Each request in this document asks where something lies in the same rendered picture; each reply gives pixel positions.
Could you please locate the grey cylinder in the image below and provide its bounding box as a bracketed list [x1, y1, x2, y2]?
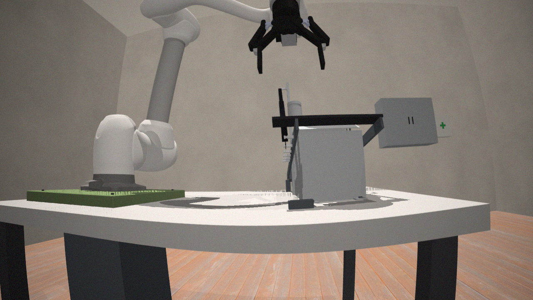
[287, 101, 302, 116]

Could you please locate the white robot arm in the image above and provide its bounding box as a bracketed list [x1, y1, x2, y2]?
[81, 0, 276, 192]

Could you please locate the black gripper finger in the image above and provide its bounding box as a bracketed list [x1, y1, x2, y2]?
[289, 16, 330, 70]
[248, 18, 284, 74]

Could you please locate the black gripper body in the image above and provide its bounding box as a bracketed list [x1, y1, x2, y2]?
[271, 0, 303, 35]

